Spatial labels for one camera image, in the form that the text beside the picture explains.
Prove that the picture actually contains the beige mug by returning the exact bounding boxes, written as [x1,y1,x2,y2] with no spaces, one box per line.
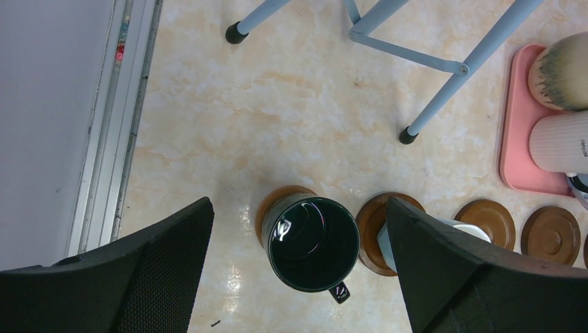
[528,32,587,112]

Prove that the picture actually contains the white mug dark rim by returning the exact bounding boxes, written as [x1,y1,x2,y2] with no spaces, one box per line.
[529,111,587,174]

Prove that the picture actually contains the light wooden coaster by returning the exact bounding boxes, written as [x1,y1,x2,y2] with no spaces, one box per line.
[254,185,316,248]

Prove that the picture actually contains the dark green mug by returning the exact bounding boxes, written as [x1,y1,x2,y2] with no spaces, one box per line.
[262,194,360,304]

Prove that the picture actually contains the pink tray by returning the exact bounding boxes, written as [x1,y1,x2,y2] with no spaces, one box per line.
[499,44,573,197]

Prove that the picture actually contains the dark wooden coaster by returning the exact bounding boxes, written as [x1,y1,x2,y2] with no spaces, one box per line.
[521,206,580,266]
[582,236,588,269]
[454,199,517,251]
[356,192,425,277]

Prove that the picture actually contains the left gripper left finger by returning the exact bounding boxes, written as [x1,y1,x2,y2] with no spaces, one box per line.
[1,197,214,332]

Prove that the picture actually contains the white mug front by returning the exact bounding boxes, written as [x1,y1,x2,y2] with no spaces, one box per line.
[566,173,588,210]

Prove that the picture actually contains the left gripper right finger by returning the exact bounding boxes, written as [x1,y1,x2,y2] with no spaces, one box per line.
[386,198,587,332]

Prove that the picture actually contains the blue tripod stand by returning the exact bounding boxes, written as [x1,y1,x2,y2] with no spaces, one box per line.
[225,0,545,146]

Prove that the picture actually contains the light blue mug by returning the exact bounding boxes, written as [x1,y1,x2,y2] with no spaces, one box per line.
[377,219,492,272]

